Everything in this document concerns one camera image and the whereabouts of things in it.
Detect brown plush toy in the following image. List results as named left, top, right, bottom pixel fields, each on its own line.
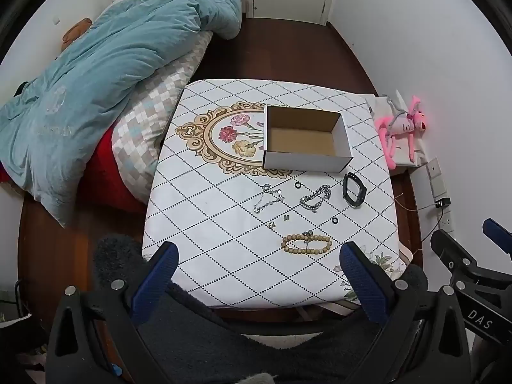
left=61, top=18, right=92, bottom=44

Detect wooden bead bracelet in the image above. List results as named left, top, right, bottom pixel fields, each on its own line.
left=281, top=234, right=333, bottom=255

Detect black floor cable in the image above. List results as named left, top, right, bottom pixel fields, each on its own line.
left=13, top=280, right=33, bottom=321

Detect pink plush toy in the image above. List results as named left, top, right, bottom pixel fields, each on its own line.
left=374, top=95, right=427, bottom=171

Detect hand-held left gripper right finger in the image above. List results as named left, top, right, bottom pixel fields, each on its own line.
left=340, top=242, right=471, bottom=384

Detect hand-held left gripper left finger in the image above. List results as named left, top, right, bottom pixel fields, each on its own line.
left=46, top=242, right=179, bottom=384

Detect thick silver chain bracelet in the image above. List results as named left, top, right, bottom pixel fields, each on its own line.
left=300, top=184, right=332, bottom=214

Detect white paper bag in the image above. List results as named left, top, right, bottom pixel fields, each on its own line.
left=365, top=90, right=430, bottom=166

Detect red blanket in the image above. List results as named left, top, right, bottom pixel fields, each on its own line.
left=0, top=127, right=148, bottom=213

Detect thin charging cable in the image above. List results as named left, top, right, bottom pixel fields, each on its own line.
left=394, top=195, right=437, bottom=211

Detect black smart band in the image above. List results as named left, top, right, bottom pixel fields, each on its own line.
left=343, top=172, right=366, bottom=209

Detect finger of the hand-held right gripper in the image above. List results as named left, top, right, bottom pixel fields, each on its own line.
left=430, top=229, right=485, bottom=284
left=482, top=218, right=512, bottom=256

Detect checkered pillow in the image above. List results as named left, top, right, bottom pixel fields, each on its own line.
left=111, top=30, right=213, bottom=204

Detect thin silver bracelet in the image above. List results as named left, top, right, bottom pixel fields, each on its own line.
left=253, top=184, right=286, bottom=214

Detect white cardboard box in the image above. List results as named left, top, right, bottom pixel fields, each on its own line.
left=263, top=105, right=353, bottom=174

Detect light blue duvet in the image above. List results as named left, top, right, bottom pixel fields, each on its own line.
left=0, top=0, right=244, bottom=228

